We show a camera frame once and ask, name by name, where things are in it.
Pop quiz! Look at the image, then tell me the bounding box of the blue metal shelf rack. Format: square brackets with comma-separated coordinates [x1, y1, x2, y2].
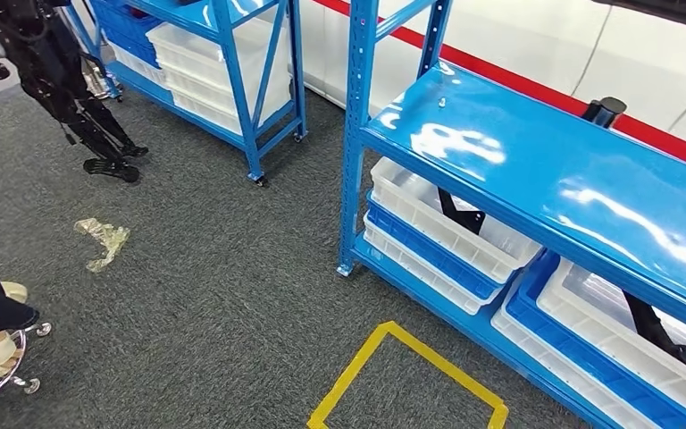
[335, 0, 686, 429]
[62, 0, 310, 189]

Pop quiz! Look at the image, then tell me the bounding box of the blue plastic crate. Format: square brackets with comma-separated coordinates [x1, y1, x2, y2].
[504, 250, 686, 429]
[365, 190, 505, 303]
[89, 0, 163, 69]

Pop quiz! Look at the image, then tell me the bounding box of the translucent white storage crate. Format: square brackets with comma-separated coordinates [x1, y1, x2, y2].
[145, 16, 292, 99]
[162, 62, 295, 138]

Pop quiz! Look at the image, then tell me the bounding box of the red barrier belt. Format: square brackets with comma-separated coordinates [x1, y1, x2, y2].
[313, 0, 686, 177]

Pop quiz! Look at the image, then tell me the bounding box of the crumpled clear tape scrap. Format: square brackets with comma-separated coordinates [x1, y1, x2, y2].
[72, 217, 131, 274]

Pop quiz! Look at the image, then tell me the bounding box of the black folded stand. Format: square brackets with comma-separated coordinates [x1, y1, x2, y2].
[0, 0, 150, 185]

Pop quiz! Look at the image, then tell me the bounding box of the chrome stool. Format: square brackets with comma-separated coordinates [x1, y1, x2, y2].
[0, 321, 54, 411]

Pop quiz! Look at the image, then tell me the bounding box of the black plastic bracket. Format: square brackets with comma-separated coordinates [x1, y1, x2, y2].
[622, 290, 686, 369]
[436, 187, 488, 236]

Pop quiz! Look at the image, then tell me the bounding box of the chrome stanchion post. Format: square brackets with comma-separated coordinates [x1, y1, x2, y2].
[81, 55, 124, 103]

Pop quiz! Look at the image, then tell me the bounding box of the black barrier post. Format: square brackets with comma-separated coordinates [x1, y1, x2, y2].
[581, 96, 628, 130]

